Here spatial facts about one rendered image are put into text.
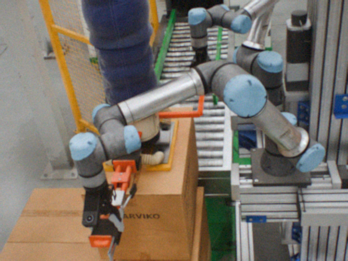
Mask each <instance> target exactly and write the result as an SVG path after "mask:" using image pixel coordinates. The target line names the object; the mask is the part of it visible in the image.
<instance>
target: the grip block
mask: <svg viewBox="0 0 348 261"><path fill-rule="evenodd" d="M141 161H142V158H141V156H140V149H138V150H135V151H134V152H132V153H130V154H125V155H123V156H120V157H117V158H114V159H112V160H111V163H112V165H114V167H113V169H114V171H116V167H117V166H118V165H120V166H122V172H126V169H127V166H128V165H131V166H132V167H133V170H132V173H136V171H139V170H140V165H141Z"/></svg>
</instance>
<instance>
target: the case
mask: <svg viewBox="0 0 348 261"><path fill-rule="evenodd" d="M169 109H170V110H171V111H172V112H183V111H193V107H169ZM172 120H178V122H179V123H178V129H177V136H176V143H175V150H174V154H173V161H172V168H171V170H170V171H147V164H141V165H140V170H139V171H136V173H132V174H131V178H132V179H131V182H130V185H129V188H127V192H126V198H128V196H129V195H130V193H129V191H130V189H131V188H132V186H133V184H134V183H136V188H137V191H136V193H135V195H134V197H133V198H130V200H129V201H128V203H127V205H126V206H125V210H124V211H125V214H124V218H123V223H124V231H123V232H122V234H121V239H120V243H119V245H117V246H116V249H115V251H114V255H113V259H134V260H191V247H192V235H193V228H194V216H195V204H196V197H197V185H198V173H199V164H198V153H197V141H196V136H195V124H194V118H193V117H178V118H177V119H172ZM97 249H98V252H99V254H100V256H101V259H109V256H108V255H107V254H108V251H109V248H99V247H98V248H97Z"/></svg>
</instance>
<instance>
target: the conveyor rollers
mask: <svg viewBox="0 0 348 261"><path fill-rule="evenodd" d="M207 30H208V37H209V39H208V48H207V50H208V56H209V57H210V58H209V59H211V60H212V61H213V60H215V59H216V45H217V37H218V26H214V27H211V28H208V29H207ZM227 40H228V29H224V28H223V29H222V41H227ZM194 56H195V51H194V50H193V49H192V46H191V40H190V27H189V22H175V25H174V28H173V32H172V36H171V38H170V42H169V46H168V49H167V53H166V57H165V62H164V66H163V68H162V71H161V75H160V79H159V83H158V86H160V85H161V84H164V83H166V82H169V81H171V80H173V79H176V78H178V77H180V76H182V75H184V74H186V73H189V70H190V65H191V62H192V59H193V57H194ZM221 60H227V43H222V47H221ZM212 94H213V93H208V94H206V95H205V98H204V105H203V115H202V116H200V117H194V124H195V136H196V141H200V142H197V149H198V150H214V151H197V153H198V159H222V158H223V150H220V149H223V143H224V142H223V141H216V140H224V133H207V132H224V128H225V125H224V124H225V104H224V103H223V102H222V101H221V100H220V99H219V98H218V100H217V105H214V104H213V96H212ZM199 97H200V96H199V95H196V96H193V97H191V98H188V99H186V100H184V101H182V102H181V103H177V104H175V105H173V106H171V107H193V111H198V103H199ZM209 116H213V117H209ZM211 124H222V125H211ZM198 164H199V167H223V160H199V161H198Z"/></svg>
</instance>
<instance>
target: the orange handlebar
mask: <svg viewBox="0 0 348 261"><path fill-rule="evenodd" d="M204 98H205V95H203V96H200V97H199V103H198V111H183V112H163V113H159V118H160V119H177V118H178V117H200V116H202V115H203V105H204ZM138 133H139V137H140V139H141V136H142V132H141V131H138ZM132 170H133V167H132V166H131V165H128V166H127V169H126V172H122V166H120V165H118V166H117V167H116V171H115V172H114V174H113V175H112V178H111V181H110V182H111V183H114V187H115V190H116V188H121V189H120V191H125V194H126V192H127V188H129V185H130V183H131V179H132V178H131V174H132ZM108 215H109V214H107V215H102V216H101V217H108ZM94 243H95V245H96V246H97V247H99V248H106V247H109V246H110V243H111V241H109V240H105V241H100V240H95V241H94Z"/></svg>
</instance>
